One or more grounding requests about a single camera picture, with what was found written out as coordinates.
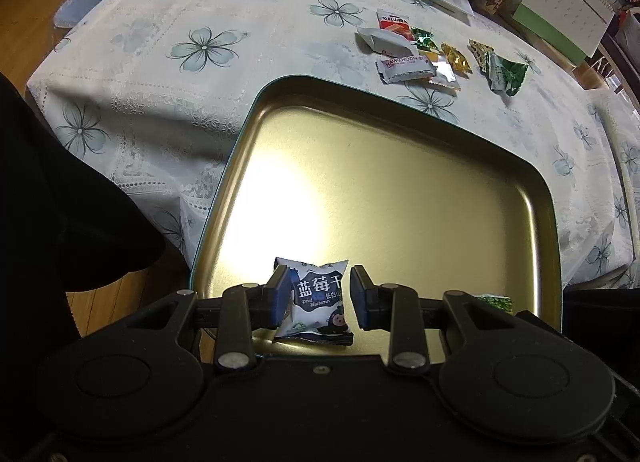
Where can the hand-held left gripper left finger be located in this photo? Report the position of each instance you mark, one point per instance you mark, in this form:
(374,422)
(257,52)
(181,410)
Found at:
(281,299)

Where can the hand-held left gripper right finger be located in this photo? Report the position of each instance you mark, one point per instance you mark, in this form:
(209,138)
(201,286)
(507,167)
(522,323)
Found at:
(357,299)

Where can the blue white berry snack packet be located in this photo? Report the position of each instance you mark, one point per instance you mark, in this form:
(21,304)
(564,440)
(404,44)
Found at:
(320,302)

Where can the gold metal tin box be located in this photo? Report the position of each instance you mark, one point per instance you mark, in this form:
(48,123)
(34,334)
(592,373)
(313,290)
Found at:
(380,192)

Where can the green patterned snack packet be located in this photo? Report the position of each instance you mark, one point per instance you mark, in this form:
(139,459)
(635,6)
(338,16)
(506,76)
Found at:
(496,303)

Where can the grey white crisp packet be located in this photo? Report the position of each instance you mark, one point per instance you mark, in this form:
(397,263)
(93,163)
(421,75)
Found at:
(387,42)

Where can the gold foil candy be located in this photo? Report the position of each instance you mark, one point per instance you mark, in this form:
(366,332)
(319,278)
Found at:
(456,59)

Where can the green white snack packet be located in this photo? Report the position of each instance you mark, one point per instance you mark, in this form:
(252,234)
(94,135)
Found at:
(507,74)

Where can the red white snack packet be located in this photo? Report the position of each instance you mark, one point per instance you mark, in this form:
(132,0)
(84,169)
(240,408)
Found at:
(394,23)

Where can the person's dark trouser leg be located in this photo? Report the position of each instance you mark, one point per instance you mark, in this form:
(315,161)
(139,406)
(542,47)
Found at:
(610,312)
(65,222)

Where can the floral white tablecloth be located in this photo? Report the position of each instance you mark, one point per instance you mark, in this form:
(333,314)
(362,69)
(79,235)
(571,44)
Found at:
(200,92)

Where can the white bar snack packet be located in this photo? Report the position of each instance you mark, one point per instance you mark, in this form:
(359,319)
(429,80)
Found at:
(404,68)

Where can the silver yellow snack packet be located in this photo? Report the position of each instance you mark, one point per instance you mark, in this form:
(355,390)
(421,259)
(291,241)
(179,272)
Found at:
(444,77)

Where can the small green candy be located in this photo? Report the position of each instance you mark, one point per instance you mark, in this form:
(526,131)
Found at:
(425,39)

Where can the gold patterned snack packet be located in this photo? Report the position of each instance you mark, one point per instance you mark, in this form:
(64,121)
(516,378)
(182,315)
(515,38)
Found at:
(481,54)

